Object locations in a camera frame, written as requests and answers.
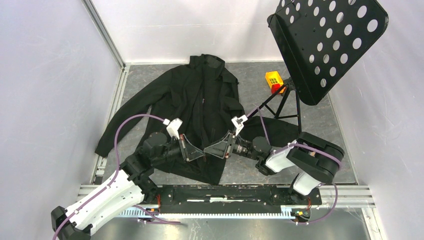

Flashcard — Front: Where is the white slotted cable duct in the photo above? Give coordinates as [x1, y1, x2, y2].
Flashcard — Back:
[117, 207, 307, 220]

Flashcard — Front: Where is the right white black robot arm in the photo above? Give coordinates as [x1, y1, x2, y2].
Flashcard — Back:
[203, 131, 345, 204]

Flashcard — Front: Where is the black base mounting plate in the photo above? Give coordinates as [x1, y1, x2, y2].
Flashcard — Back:
[143, 184, 322, 214]

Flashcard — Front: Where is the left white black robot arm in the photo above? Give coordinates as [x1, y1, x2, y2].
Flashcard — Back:
[51, 132, 205, 240]

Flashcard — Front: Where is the black perforated music stand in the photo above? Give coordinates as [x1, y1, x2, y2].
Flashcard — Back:
[245, 0, 389, 135]

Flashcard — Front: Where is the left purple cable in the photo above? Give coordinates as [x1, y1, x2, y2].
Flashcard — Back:
[52, 113, 182, 240]

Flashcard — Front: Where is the purple cable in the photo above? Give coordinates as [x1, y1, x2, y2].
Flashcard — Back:
[52, 113, 182, 240]
[245, 105, 339, 225]

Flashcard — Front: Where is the black zip jacket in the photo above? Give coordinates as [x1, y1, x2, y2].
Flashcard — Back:
[94, 54, 299, 185]

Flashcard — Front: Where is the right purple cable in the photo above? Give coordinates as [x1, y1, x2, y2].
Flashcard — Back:
[245, 105, 339, 225]

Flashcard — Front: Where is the aluminium frame rail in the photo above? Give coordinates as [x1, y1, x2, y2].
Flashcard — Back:
[75, 184, 376, 209]

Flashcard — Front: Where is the yellow and red toy block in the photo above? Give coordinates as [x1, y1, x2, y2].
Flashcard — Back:
[265, 71, 284, 94]

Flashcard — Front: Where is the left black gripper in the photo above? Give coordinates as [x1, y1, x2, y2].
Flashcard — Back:
[152, 133, 205, 166]

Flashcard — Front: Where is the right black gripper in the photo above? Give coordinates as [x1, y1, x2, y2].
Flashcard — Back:
[203, 130, 260, 161]

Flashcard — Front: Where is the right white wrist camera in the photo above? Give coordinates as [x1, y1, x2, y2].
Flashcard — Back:
[231, 114, 248, 136]

